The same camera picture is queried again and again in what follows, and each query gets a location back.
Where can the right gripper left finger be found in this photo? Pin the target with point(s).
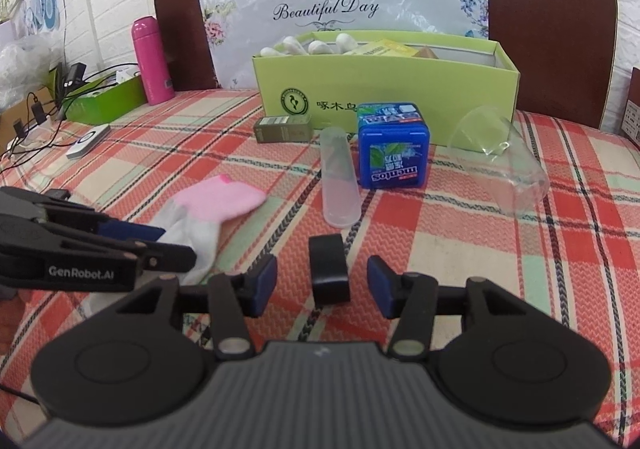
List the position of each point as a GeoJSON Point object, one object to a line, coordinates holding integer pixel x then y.
{"type": "Point", "coordinates": [232, 299]}

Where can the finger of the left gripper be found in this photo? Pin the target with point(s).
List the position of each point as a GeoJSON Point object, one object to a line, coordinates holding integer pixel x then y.
{"type": "Point", "coordinates": [167, 257]}
{"type": "Point", "coordinates": [126, 231]}

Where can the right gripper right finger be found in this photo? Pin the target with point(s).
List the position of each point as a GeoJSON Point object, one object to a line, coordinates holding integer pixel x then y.
{"type": "Point", "coordinates": [411, 299]}

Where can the white pink glove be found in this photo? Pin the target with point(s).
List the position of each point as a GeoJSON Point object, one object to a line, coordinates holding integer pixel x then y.
{"type": "Point", "coordinates": [195, 215]}

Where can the small black box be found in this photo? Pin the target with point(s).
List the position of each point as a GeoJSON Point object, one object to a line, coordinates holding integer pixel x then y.
{"type": "Point", "coordinates": [328, 270]}

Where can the translucent plastic tube case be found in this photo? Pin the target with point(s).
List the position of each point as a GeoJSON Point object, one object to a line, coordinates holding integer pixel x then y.
{"type": "Point", "coordinates": [341, 205]}

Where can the clear plastic cup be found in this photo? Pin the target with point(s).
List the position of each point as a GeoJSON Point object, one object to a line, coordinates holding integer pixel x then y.
{"type": "Point", "coordinates": [494, 153]}

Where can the yellow green paper box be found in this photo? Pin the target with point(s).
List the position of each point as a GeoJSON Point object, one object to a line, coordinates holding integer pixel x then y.
{"type": "Point", "coordinates": [386, 48]}

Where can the white remote device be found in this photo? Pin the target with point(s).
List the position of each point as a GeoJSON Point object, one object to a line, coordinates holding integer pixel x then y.
{"type": "Point", "coordinates": [87, 142]}

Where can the green side box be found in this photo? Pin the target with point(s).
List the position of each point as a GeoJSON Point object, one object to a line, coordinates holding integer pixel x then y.
{"type": "Point", "coordinates": [102, 97]}

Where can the pink thermos bottle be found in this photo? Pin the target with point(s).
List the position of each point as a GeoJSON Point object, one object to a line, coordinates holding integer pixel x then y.
{"type": "Point", "coordinates": [148, 48]}

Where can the blue mentos gum box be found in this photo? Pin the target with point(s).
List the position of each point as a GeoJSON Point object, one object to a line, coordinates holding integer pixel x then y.
{"type": "Point", "coordinates": [393, 142]}

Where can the small olive green box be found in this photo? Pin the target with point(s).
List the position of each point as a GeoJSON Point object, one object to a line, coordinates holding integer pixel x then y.
{"type": "Point", "coordinates": [283, 129]}

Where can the plaid bed sheet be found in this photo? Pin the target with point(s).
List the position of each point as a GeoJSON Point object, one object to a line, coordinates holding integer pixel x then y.
{"type": "Point", "coordinates": [575, 256]}

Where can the white plastic bag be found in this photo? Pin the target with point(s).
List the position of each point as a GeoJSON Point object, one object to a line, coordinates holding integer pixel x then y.
{"type": "Point", "coordinates": [25, 65]}

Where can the green cardboard shoe box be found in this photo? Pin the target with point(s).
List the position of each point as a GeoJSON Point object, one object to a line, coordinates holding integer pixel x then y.
{"type": "Point", "coordinates": [463, 74]}

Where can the brown cardboard shoe box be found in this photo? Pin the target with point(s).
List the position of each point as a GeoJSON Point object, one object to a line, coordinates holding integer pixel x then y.
{"type": "Point", "coordinates": [630, 126]}

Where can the dark brown headboard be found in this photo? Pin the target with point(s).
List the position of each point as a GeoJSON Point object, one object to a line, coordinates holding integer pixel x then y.
{"type": "Point", "coordinates": [564, 49]}

